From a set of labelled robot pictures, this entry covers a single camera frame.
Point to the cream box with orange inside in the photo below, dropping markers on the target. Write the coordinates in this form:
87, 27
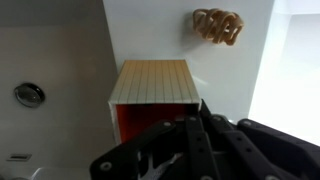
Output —
153, 81

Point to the chrome sink drain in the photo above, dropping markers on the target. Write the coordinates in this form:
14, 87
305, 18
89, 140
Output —
29, 95

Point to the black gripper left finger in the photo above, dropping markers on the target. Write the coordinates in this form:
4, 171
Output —
196, 146

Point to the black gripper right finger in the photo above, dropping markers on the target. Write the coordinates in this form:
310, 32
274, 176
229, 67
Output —
266, 150

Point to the white washbasin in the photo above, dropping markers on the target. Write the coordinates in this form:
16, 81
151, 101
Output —
293, 83
66, 100

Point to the tan looped knot object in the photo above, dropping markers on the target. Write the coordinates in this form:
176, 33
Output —
216, 26

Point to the chrome overflow slot cover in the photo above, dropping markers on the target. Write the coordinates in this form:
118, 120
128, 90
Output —
19, 157

